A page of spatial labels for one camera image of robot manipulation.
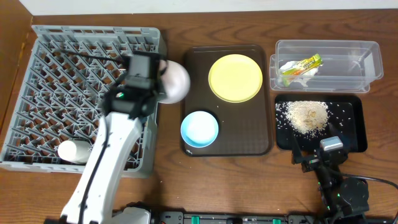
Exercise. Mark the white napkin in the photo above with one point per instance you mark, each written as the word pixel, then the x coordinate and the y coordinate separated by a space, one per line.
pixel 303 79

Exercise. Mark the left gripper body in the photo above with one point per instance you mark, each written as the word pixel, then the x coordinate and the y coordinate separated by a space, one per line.
pixel 160 73

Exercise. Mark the grey plastic dish rack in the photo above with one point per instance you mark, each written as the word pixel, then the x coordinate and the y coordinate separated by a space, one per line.
pixel 69 71

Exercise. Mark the black waste tray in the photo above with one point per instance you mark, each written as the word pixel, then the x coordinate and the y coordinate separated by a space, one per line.
pixel 347 116

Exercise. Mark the white bowl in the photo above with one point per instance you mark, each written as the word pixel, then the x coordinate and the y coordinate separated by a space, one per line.
pixel 176 82

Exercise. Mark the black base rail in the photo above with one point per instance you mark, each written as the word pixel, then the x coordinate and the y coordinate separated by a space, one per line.
pixel 135 215

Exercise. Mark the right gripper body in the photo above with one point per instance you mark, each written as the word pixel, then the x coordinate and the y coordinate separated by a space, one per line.
pixel 310 161

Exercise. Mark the brown serving tray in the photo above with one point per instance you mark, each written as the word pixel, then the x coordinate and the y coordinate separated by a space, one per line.
pixel 245 128

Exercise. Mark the white paper cup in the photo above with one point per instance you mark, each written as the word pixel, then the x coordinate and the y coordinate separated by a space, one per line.
pixel 75 151

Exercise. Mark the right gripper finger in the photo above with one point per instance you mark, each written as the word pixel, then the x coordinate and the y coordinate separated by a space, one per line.
pixel 335 132
pixel 296 152

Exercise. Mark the clear plastic bin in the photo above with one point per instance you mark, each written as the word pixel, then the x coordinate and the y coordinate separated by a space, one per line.
pixel 349 66

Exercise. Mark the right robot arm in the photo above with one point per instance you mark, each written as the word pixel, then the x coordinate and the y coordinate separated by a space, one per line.
pixel 345 196

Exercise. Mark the yellow plate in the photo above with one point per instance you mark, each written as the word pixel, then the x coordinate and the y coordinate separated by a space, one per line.
pixel 235 78

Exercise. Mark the pile of rice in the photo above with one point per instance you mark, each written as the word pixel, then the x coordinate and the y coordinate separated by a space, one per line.
pixel 307 119

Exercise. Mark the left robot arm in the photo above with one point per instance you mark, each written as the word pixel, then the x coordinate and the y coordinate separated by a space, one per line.
pixel 129 100

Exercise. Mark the light blue bowl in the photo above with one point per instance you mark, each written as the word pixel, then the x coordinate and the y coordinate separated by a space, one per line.
pixel 199 129

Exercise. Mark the green snack wrapper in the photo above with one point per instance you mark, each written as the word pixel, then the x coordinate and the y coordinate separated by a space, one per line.
pixel 303 66

